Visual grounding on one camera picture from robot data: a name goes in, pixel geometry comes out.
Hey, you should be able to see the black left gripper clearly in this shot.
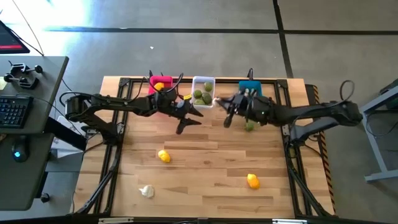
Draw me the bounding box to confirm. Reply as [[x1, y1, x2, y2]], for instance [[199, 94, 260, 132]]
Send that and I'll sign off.
[[151, 88, 205, 135]]

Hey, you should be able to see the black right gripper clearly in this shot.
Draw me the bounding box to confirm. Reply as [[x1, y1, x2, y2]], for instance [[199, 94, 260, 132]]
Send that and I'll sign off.
[[218, 92, 261, 128]]

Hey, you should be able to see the blue plastic basket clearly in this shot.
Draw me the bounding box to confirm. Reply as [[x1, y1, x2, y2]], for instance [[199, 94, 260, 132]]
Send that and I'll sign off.
[[238, 80, 264, 97]]

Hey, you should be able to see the white plastic basket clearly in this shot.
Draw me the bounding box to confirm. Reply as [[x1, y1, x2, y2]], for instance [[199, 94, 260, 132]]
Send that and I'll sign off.
[[190, 75, 216, 110]]

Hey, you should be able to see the pink plastic basket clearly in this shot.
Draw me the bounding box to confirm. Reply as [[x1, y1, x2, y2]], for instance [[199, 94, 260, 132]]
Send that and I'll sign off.
[[148, 75, 174, 96]]

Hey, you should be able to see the yellow black hazard tape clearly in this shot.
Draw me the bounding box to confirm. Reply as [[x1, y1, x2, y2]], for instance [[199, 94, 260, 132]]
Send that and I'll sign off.
[[312, 84, 337, 215]]

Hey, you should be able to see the white flat box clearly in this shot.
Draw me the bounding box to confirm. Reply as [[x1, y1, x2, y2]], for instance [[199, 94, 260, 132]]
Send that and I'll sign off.
[[51, 115, 90, 159]]

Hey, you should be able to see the grey metal side table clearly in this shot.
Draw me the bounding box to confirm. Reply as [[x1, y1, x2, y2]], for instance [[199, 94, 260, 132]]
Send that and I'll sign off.
[[359, 79, 398, 184]]

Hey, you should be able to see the dark grey desk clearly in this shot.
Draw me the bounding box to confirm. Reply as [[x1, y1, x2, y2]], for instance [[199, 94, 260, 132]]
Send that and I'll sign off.
[[0, 55, 70, 212]]

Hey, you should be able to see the black screw clamp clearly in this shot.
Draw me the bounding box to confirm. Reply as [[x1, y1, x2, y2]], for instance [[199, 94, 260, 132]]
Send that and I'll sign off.
[[8, 62, 44, 76], [2, 73, 40, 90]]

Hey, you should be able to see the black computer mouse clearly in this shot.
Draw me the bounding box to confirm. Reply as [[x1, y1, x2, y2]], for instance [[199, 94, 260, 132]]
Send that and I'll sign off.
[[11, 135, 30, 164]]

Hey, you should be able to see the black keyboard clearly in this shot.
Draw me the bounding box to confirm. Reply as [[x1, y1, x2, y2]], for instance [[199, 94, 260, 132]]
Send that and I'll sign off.
[[0, 95, 34, 129]]

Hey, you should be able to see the dark laptop screen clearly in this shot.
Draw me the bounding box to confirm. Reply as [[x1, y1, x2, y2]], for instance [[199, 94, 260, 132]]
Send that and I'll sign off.
[[0, 20, 31, 55]]

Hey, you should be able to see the black aluminium table frame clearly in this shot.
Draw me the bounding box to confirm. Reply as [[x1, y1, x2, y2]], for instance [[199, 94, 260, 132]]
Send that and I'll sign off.
[[73, 77, 335, 218]]

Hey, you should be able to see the silver metal bracket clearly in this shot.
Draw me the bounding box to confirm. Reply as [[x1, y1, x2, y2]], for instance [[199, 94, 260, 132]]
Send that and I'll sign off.
[[272, 218, 308, 224], [98, 217, 134, 224]]

